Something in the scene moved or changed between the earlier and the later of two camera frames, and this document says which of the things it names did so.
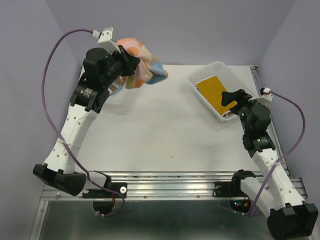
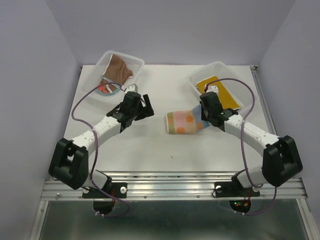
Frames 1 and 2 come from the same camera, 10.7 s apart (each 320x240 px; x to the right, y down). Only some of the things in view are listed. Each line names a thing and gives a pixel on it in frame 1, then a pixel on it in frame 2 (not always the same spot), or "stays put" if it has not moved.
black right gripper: (228, 97) to (203, 115)
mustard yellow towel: (212, 88) stays put
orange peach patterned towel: (150, 70) to (186, 122)
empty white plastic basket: (231, 81) stays put
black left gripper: (130, 61) to (145, 112)
